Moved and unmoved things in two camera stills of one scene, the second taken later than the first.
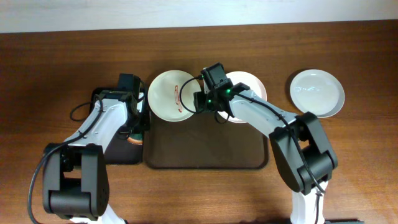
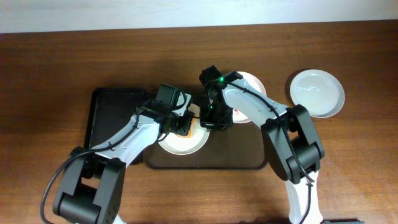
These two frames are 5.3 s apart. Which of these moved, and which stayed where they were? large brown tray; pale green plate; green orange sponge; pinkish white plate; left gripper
Moved: green orange sponge; left gripper
Stayed: pale green plate; large brown tray; pinkish white plate
